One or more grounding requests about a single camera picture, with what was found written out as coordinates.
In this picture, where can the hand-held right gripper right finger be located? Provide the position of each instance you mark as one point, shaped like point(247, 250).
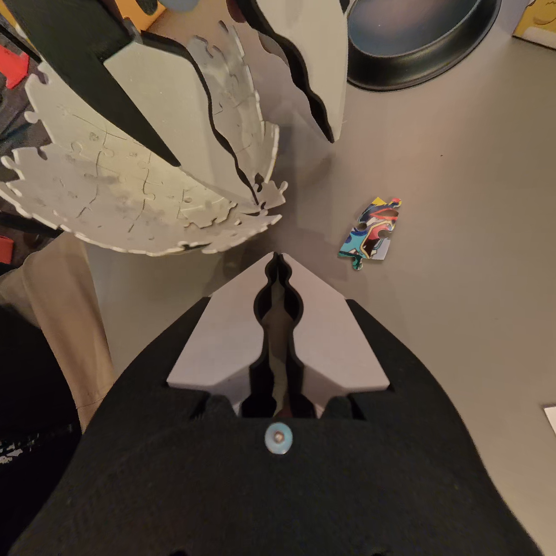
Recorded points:
point(339, 343)

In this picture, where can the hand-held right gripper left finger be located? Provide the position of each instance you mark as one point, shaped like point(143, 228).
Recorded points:
point(217, 343)

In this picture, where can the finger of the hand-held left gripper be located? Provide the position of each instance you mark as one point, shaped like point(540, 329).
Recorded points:
point(173, 108)
point(321, 52)

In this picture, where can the partly built puzzle ball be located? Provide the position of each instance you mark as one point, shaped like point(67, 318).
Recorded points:
point(87, 182)

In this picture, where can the black round ball stand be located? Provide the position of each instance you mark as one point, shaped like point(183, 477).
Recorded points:
point(412, 52)

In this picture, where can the blue puzzle box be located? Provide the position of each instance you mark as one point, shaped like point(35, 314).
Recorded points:
point(536, 21)

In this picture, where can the red fabric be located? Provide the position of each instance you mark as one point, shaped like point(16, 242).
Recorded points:
point(13, 69)

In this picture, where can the yellow plastic bin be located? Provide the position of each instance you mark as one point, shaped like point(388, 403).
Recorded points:
point(143, 21)

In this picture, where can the white instruction leaflet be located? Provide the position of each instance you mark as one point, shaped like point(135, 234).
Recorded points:
point(550, 419)

